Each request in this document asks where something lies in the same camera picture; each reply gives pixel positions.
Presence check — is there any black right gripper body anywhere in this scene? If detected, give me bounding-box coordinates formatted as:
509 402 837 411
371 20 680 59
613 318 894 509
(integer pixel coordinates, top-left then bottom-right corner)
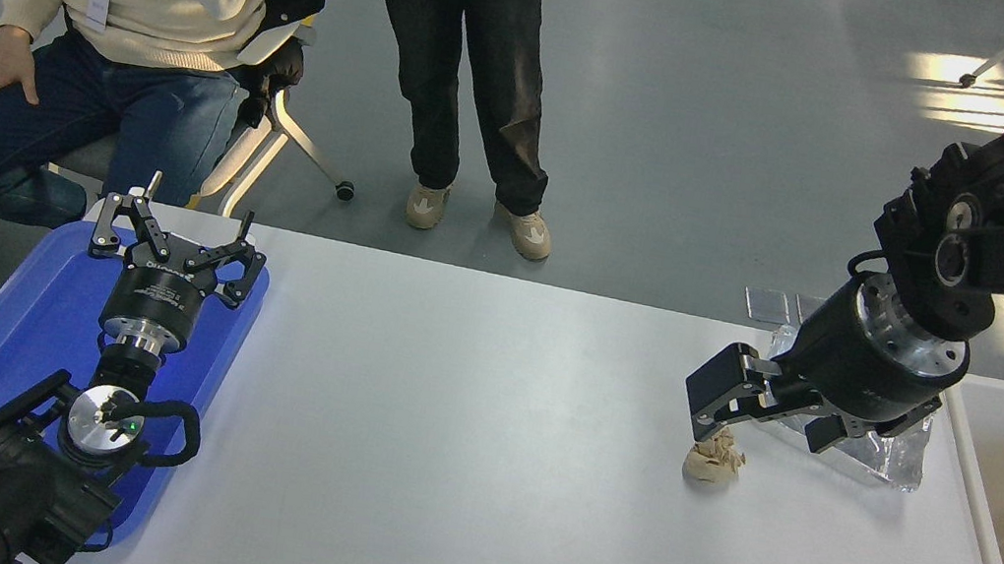
770 271 959 435

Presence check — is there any silver foil tray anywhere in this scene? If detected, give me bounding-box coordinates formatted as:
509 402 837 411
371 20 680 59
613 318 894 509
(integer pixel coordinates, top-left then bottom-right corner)
750 323 948 496

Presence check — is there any white office chair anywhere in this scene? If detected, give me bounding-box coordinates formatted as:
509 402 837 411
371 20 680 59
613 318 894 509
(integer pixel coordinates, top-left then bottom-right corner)
43 0 379 236

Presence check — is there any person's right hand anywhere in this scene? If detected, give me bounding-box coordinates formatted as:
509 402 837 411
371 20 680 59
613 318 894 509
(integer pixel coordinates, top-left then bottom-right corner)
0 25 50 120

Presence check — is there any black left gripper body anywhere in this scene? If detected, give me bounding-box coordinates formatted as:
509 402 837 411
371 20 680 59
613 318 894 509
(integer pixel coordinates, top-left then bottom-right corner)
99 254 218 350

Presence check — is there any clear floor plate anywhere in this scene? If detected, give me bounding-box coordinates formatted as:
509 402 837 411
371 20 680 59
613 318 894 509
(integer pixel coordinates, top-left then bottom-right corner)
741 285 795 328
792 293 827 326

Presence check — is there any blue plastic tray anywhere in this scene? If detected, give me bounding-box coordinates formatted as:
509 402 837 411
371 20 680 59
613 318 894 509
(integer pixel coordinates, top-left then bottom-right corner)
0 207 276 564

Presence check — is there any crumpled tan paper ball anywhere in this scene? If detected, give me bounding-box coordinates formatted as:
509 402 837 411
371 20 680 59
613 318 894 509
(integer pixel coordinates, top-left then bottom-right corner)
680 419 752 490

